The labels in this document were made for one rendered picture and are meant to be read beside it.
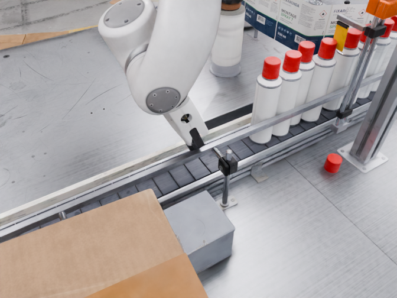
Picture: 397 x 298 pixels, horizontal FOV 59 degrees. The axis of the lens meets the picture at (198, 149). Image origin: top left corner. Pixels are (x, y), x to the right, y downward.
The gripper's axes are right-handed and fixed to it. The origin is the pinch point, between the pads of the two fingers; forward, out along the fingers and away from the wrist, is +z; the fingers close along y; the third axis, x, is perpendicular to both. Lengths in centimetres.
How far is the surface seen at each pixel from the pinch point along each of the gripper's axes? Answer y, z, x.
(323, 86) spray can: -3.0, 6.8, -31.4
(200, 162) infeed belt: -0.3, 6.4, 0.9
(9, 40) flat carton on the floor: 270, 79, 54
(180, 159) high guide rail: -4.2, -3.6, 4.5
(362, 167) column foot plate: -17.3, 22.5, -29.5
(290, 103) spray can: -3.2, 4.4, -22.1
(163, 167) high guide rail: -4.3, -4.9, 8.0
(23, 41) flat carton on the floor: 265, 83, 45
